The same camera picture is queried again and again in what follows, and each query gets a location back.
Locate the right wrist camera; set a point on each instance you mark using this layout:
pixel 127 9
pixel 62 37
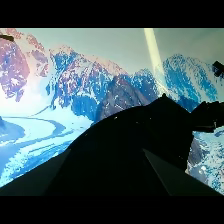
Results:
pixel 218 68

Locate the black garment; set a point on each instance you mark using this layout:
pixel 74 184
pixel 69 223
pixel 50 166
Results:
pixel 133 133

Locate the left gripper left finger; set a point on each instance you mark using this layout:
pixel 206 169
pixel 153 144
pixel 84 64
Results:
pixel 40 181

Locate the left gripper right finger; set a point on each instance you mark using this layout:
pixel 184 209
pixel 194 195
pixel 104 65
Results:
pixel 173 180

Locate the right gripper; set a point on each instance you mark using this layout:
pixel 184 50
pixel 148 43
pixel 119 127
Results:
pixel 210 115

